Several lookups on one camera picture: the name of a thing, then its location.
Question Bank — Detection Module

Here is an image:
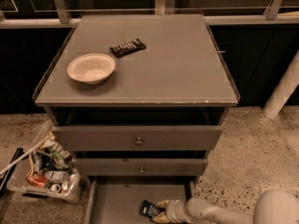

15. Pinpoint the clear plastic trash bin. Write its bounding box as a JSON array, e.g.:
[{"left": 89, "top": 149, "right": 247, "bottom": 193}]
[{"left": 7, "top": 121, "right": 82, "bottom": 203}]

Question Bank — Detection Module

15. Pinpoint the grey top drawer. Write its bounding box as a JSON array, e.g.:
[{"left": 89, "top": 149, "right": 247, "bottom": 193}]
[{"left": 52, "top": 125, "right": 222, "bottom": 151}]

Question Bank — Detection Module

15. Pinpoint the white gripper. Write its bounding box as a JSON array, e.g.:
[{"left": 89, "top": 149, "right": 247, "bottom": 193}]
[{"left": 152, "top": 200, "right": 192, "bottom": 224}]

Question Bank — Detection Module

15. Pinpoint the metal window railing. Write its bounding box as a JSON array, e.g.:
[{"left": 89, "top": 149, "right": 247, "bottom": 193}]
[{"left": 0, "top": 0, "right": 299, "bottom": 29}]

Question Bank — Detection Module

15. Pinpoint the white diagonal pole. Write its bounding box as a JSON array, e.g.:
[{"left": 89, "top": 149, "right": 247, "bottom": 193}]
[{"left": 263, "top": 50, "right": 299, "bottom": 119}]

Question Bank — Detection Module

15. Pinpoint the white stick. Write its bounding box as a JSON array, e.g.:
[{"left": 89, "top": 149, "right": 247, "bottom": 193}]
[{"left": 0, "top": 135, "right": 49, "bottom": 175}]

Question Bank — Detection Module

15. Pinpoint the grey drawer cabinet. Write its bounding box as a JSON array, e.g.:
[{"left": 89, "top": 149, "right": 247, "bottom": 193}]
[{"left": 32, "top": 13, "right": 241, "bottom": 185}]

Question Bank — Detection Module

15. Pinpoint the blue rxbar blueberry bar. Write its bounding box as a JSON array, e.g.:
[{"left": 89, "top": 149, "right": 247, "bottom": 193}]
[{"left": 139, "top": 200, "right": 163, "bottom": 217}]

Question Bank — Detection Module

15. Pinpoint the black snack bar wrapper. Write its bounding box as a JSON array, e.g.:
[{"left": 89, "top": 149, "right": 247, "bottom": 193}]
[{"left": 109, "top": 38, "right": 147, "bottom": 58}]

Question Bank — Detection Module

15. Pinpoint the grey open bottom drawer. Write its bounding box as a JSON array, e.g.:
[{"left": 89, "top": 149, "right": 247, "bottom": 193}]
[{"left": 84, "top": 176, "right": 194, "bottom": 224}]

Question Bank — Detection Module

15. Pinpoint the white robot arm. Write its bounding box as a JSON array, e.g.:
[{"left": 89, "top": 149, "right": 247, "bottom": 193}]
[{"left": 152, "top": 189, "right": 299, "bottom": 224}]

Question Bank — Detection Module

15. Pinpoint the silver soda can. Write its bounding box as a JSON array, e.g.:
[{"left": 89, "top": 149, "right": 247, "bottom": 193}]
[{"left": 44, "top": 171, "right": 70, "bottom": 183}]

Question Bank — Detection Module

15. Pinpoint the grey middle drawer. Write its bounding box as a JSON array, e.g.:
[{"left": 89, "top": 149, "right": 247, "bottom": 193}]
[{"left": 73, "top": 159, "right": 208, "bottom": 176}]

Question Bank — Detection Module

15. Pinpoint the red crushed can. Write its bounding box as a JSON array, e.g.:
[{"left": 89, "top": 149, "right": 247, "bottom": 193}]
[{"left": 26, "top": 173, "right": 48, "bottom": 188}]

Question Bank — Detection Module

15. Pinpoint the white paper bowl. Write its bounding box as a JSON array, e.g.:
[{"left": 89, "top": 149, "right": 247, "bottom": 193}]
[{"left": 67, "top": 53, "right": 116, "bottom": 85}]

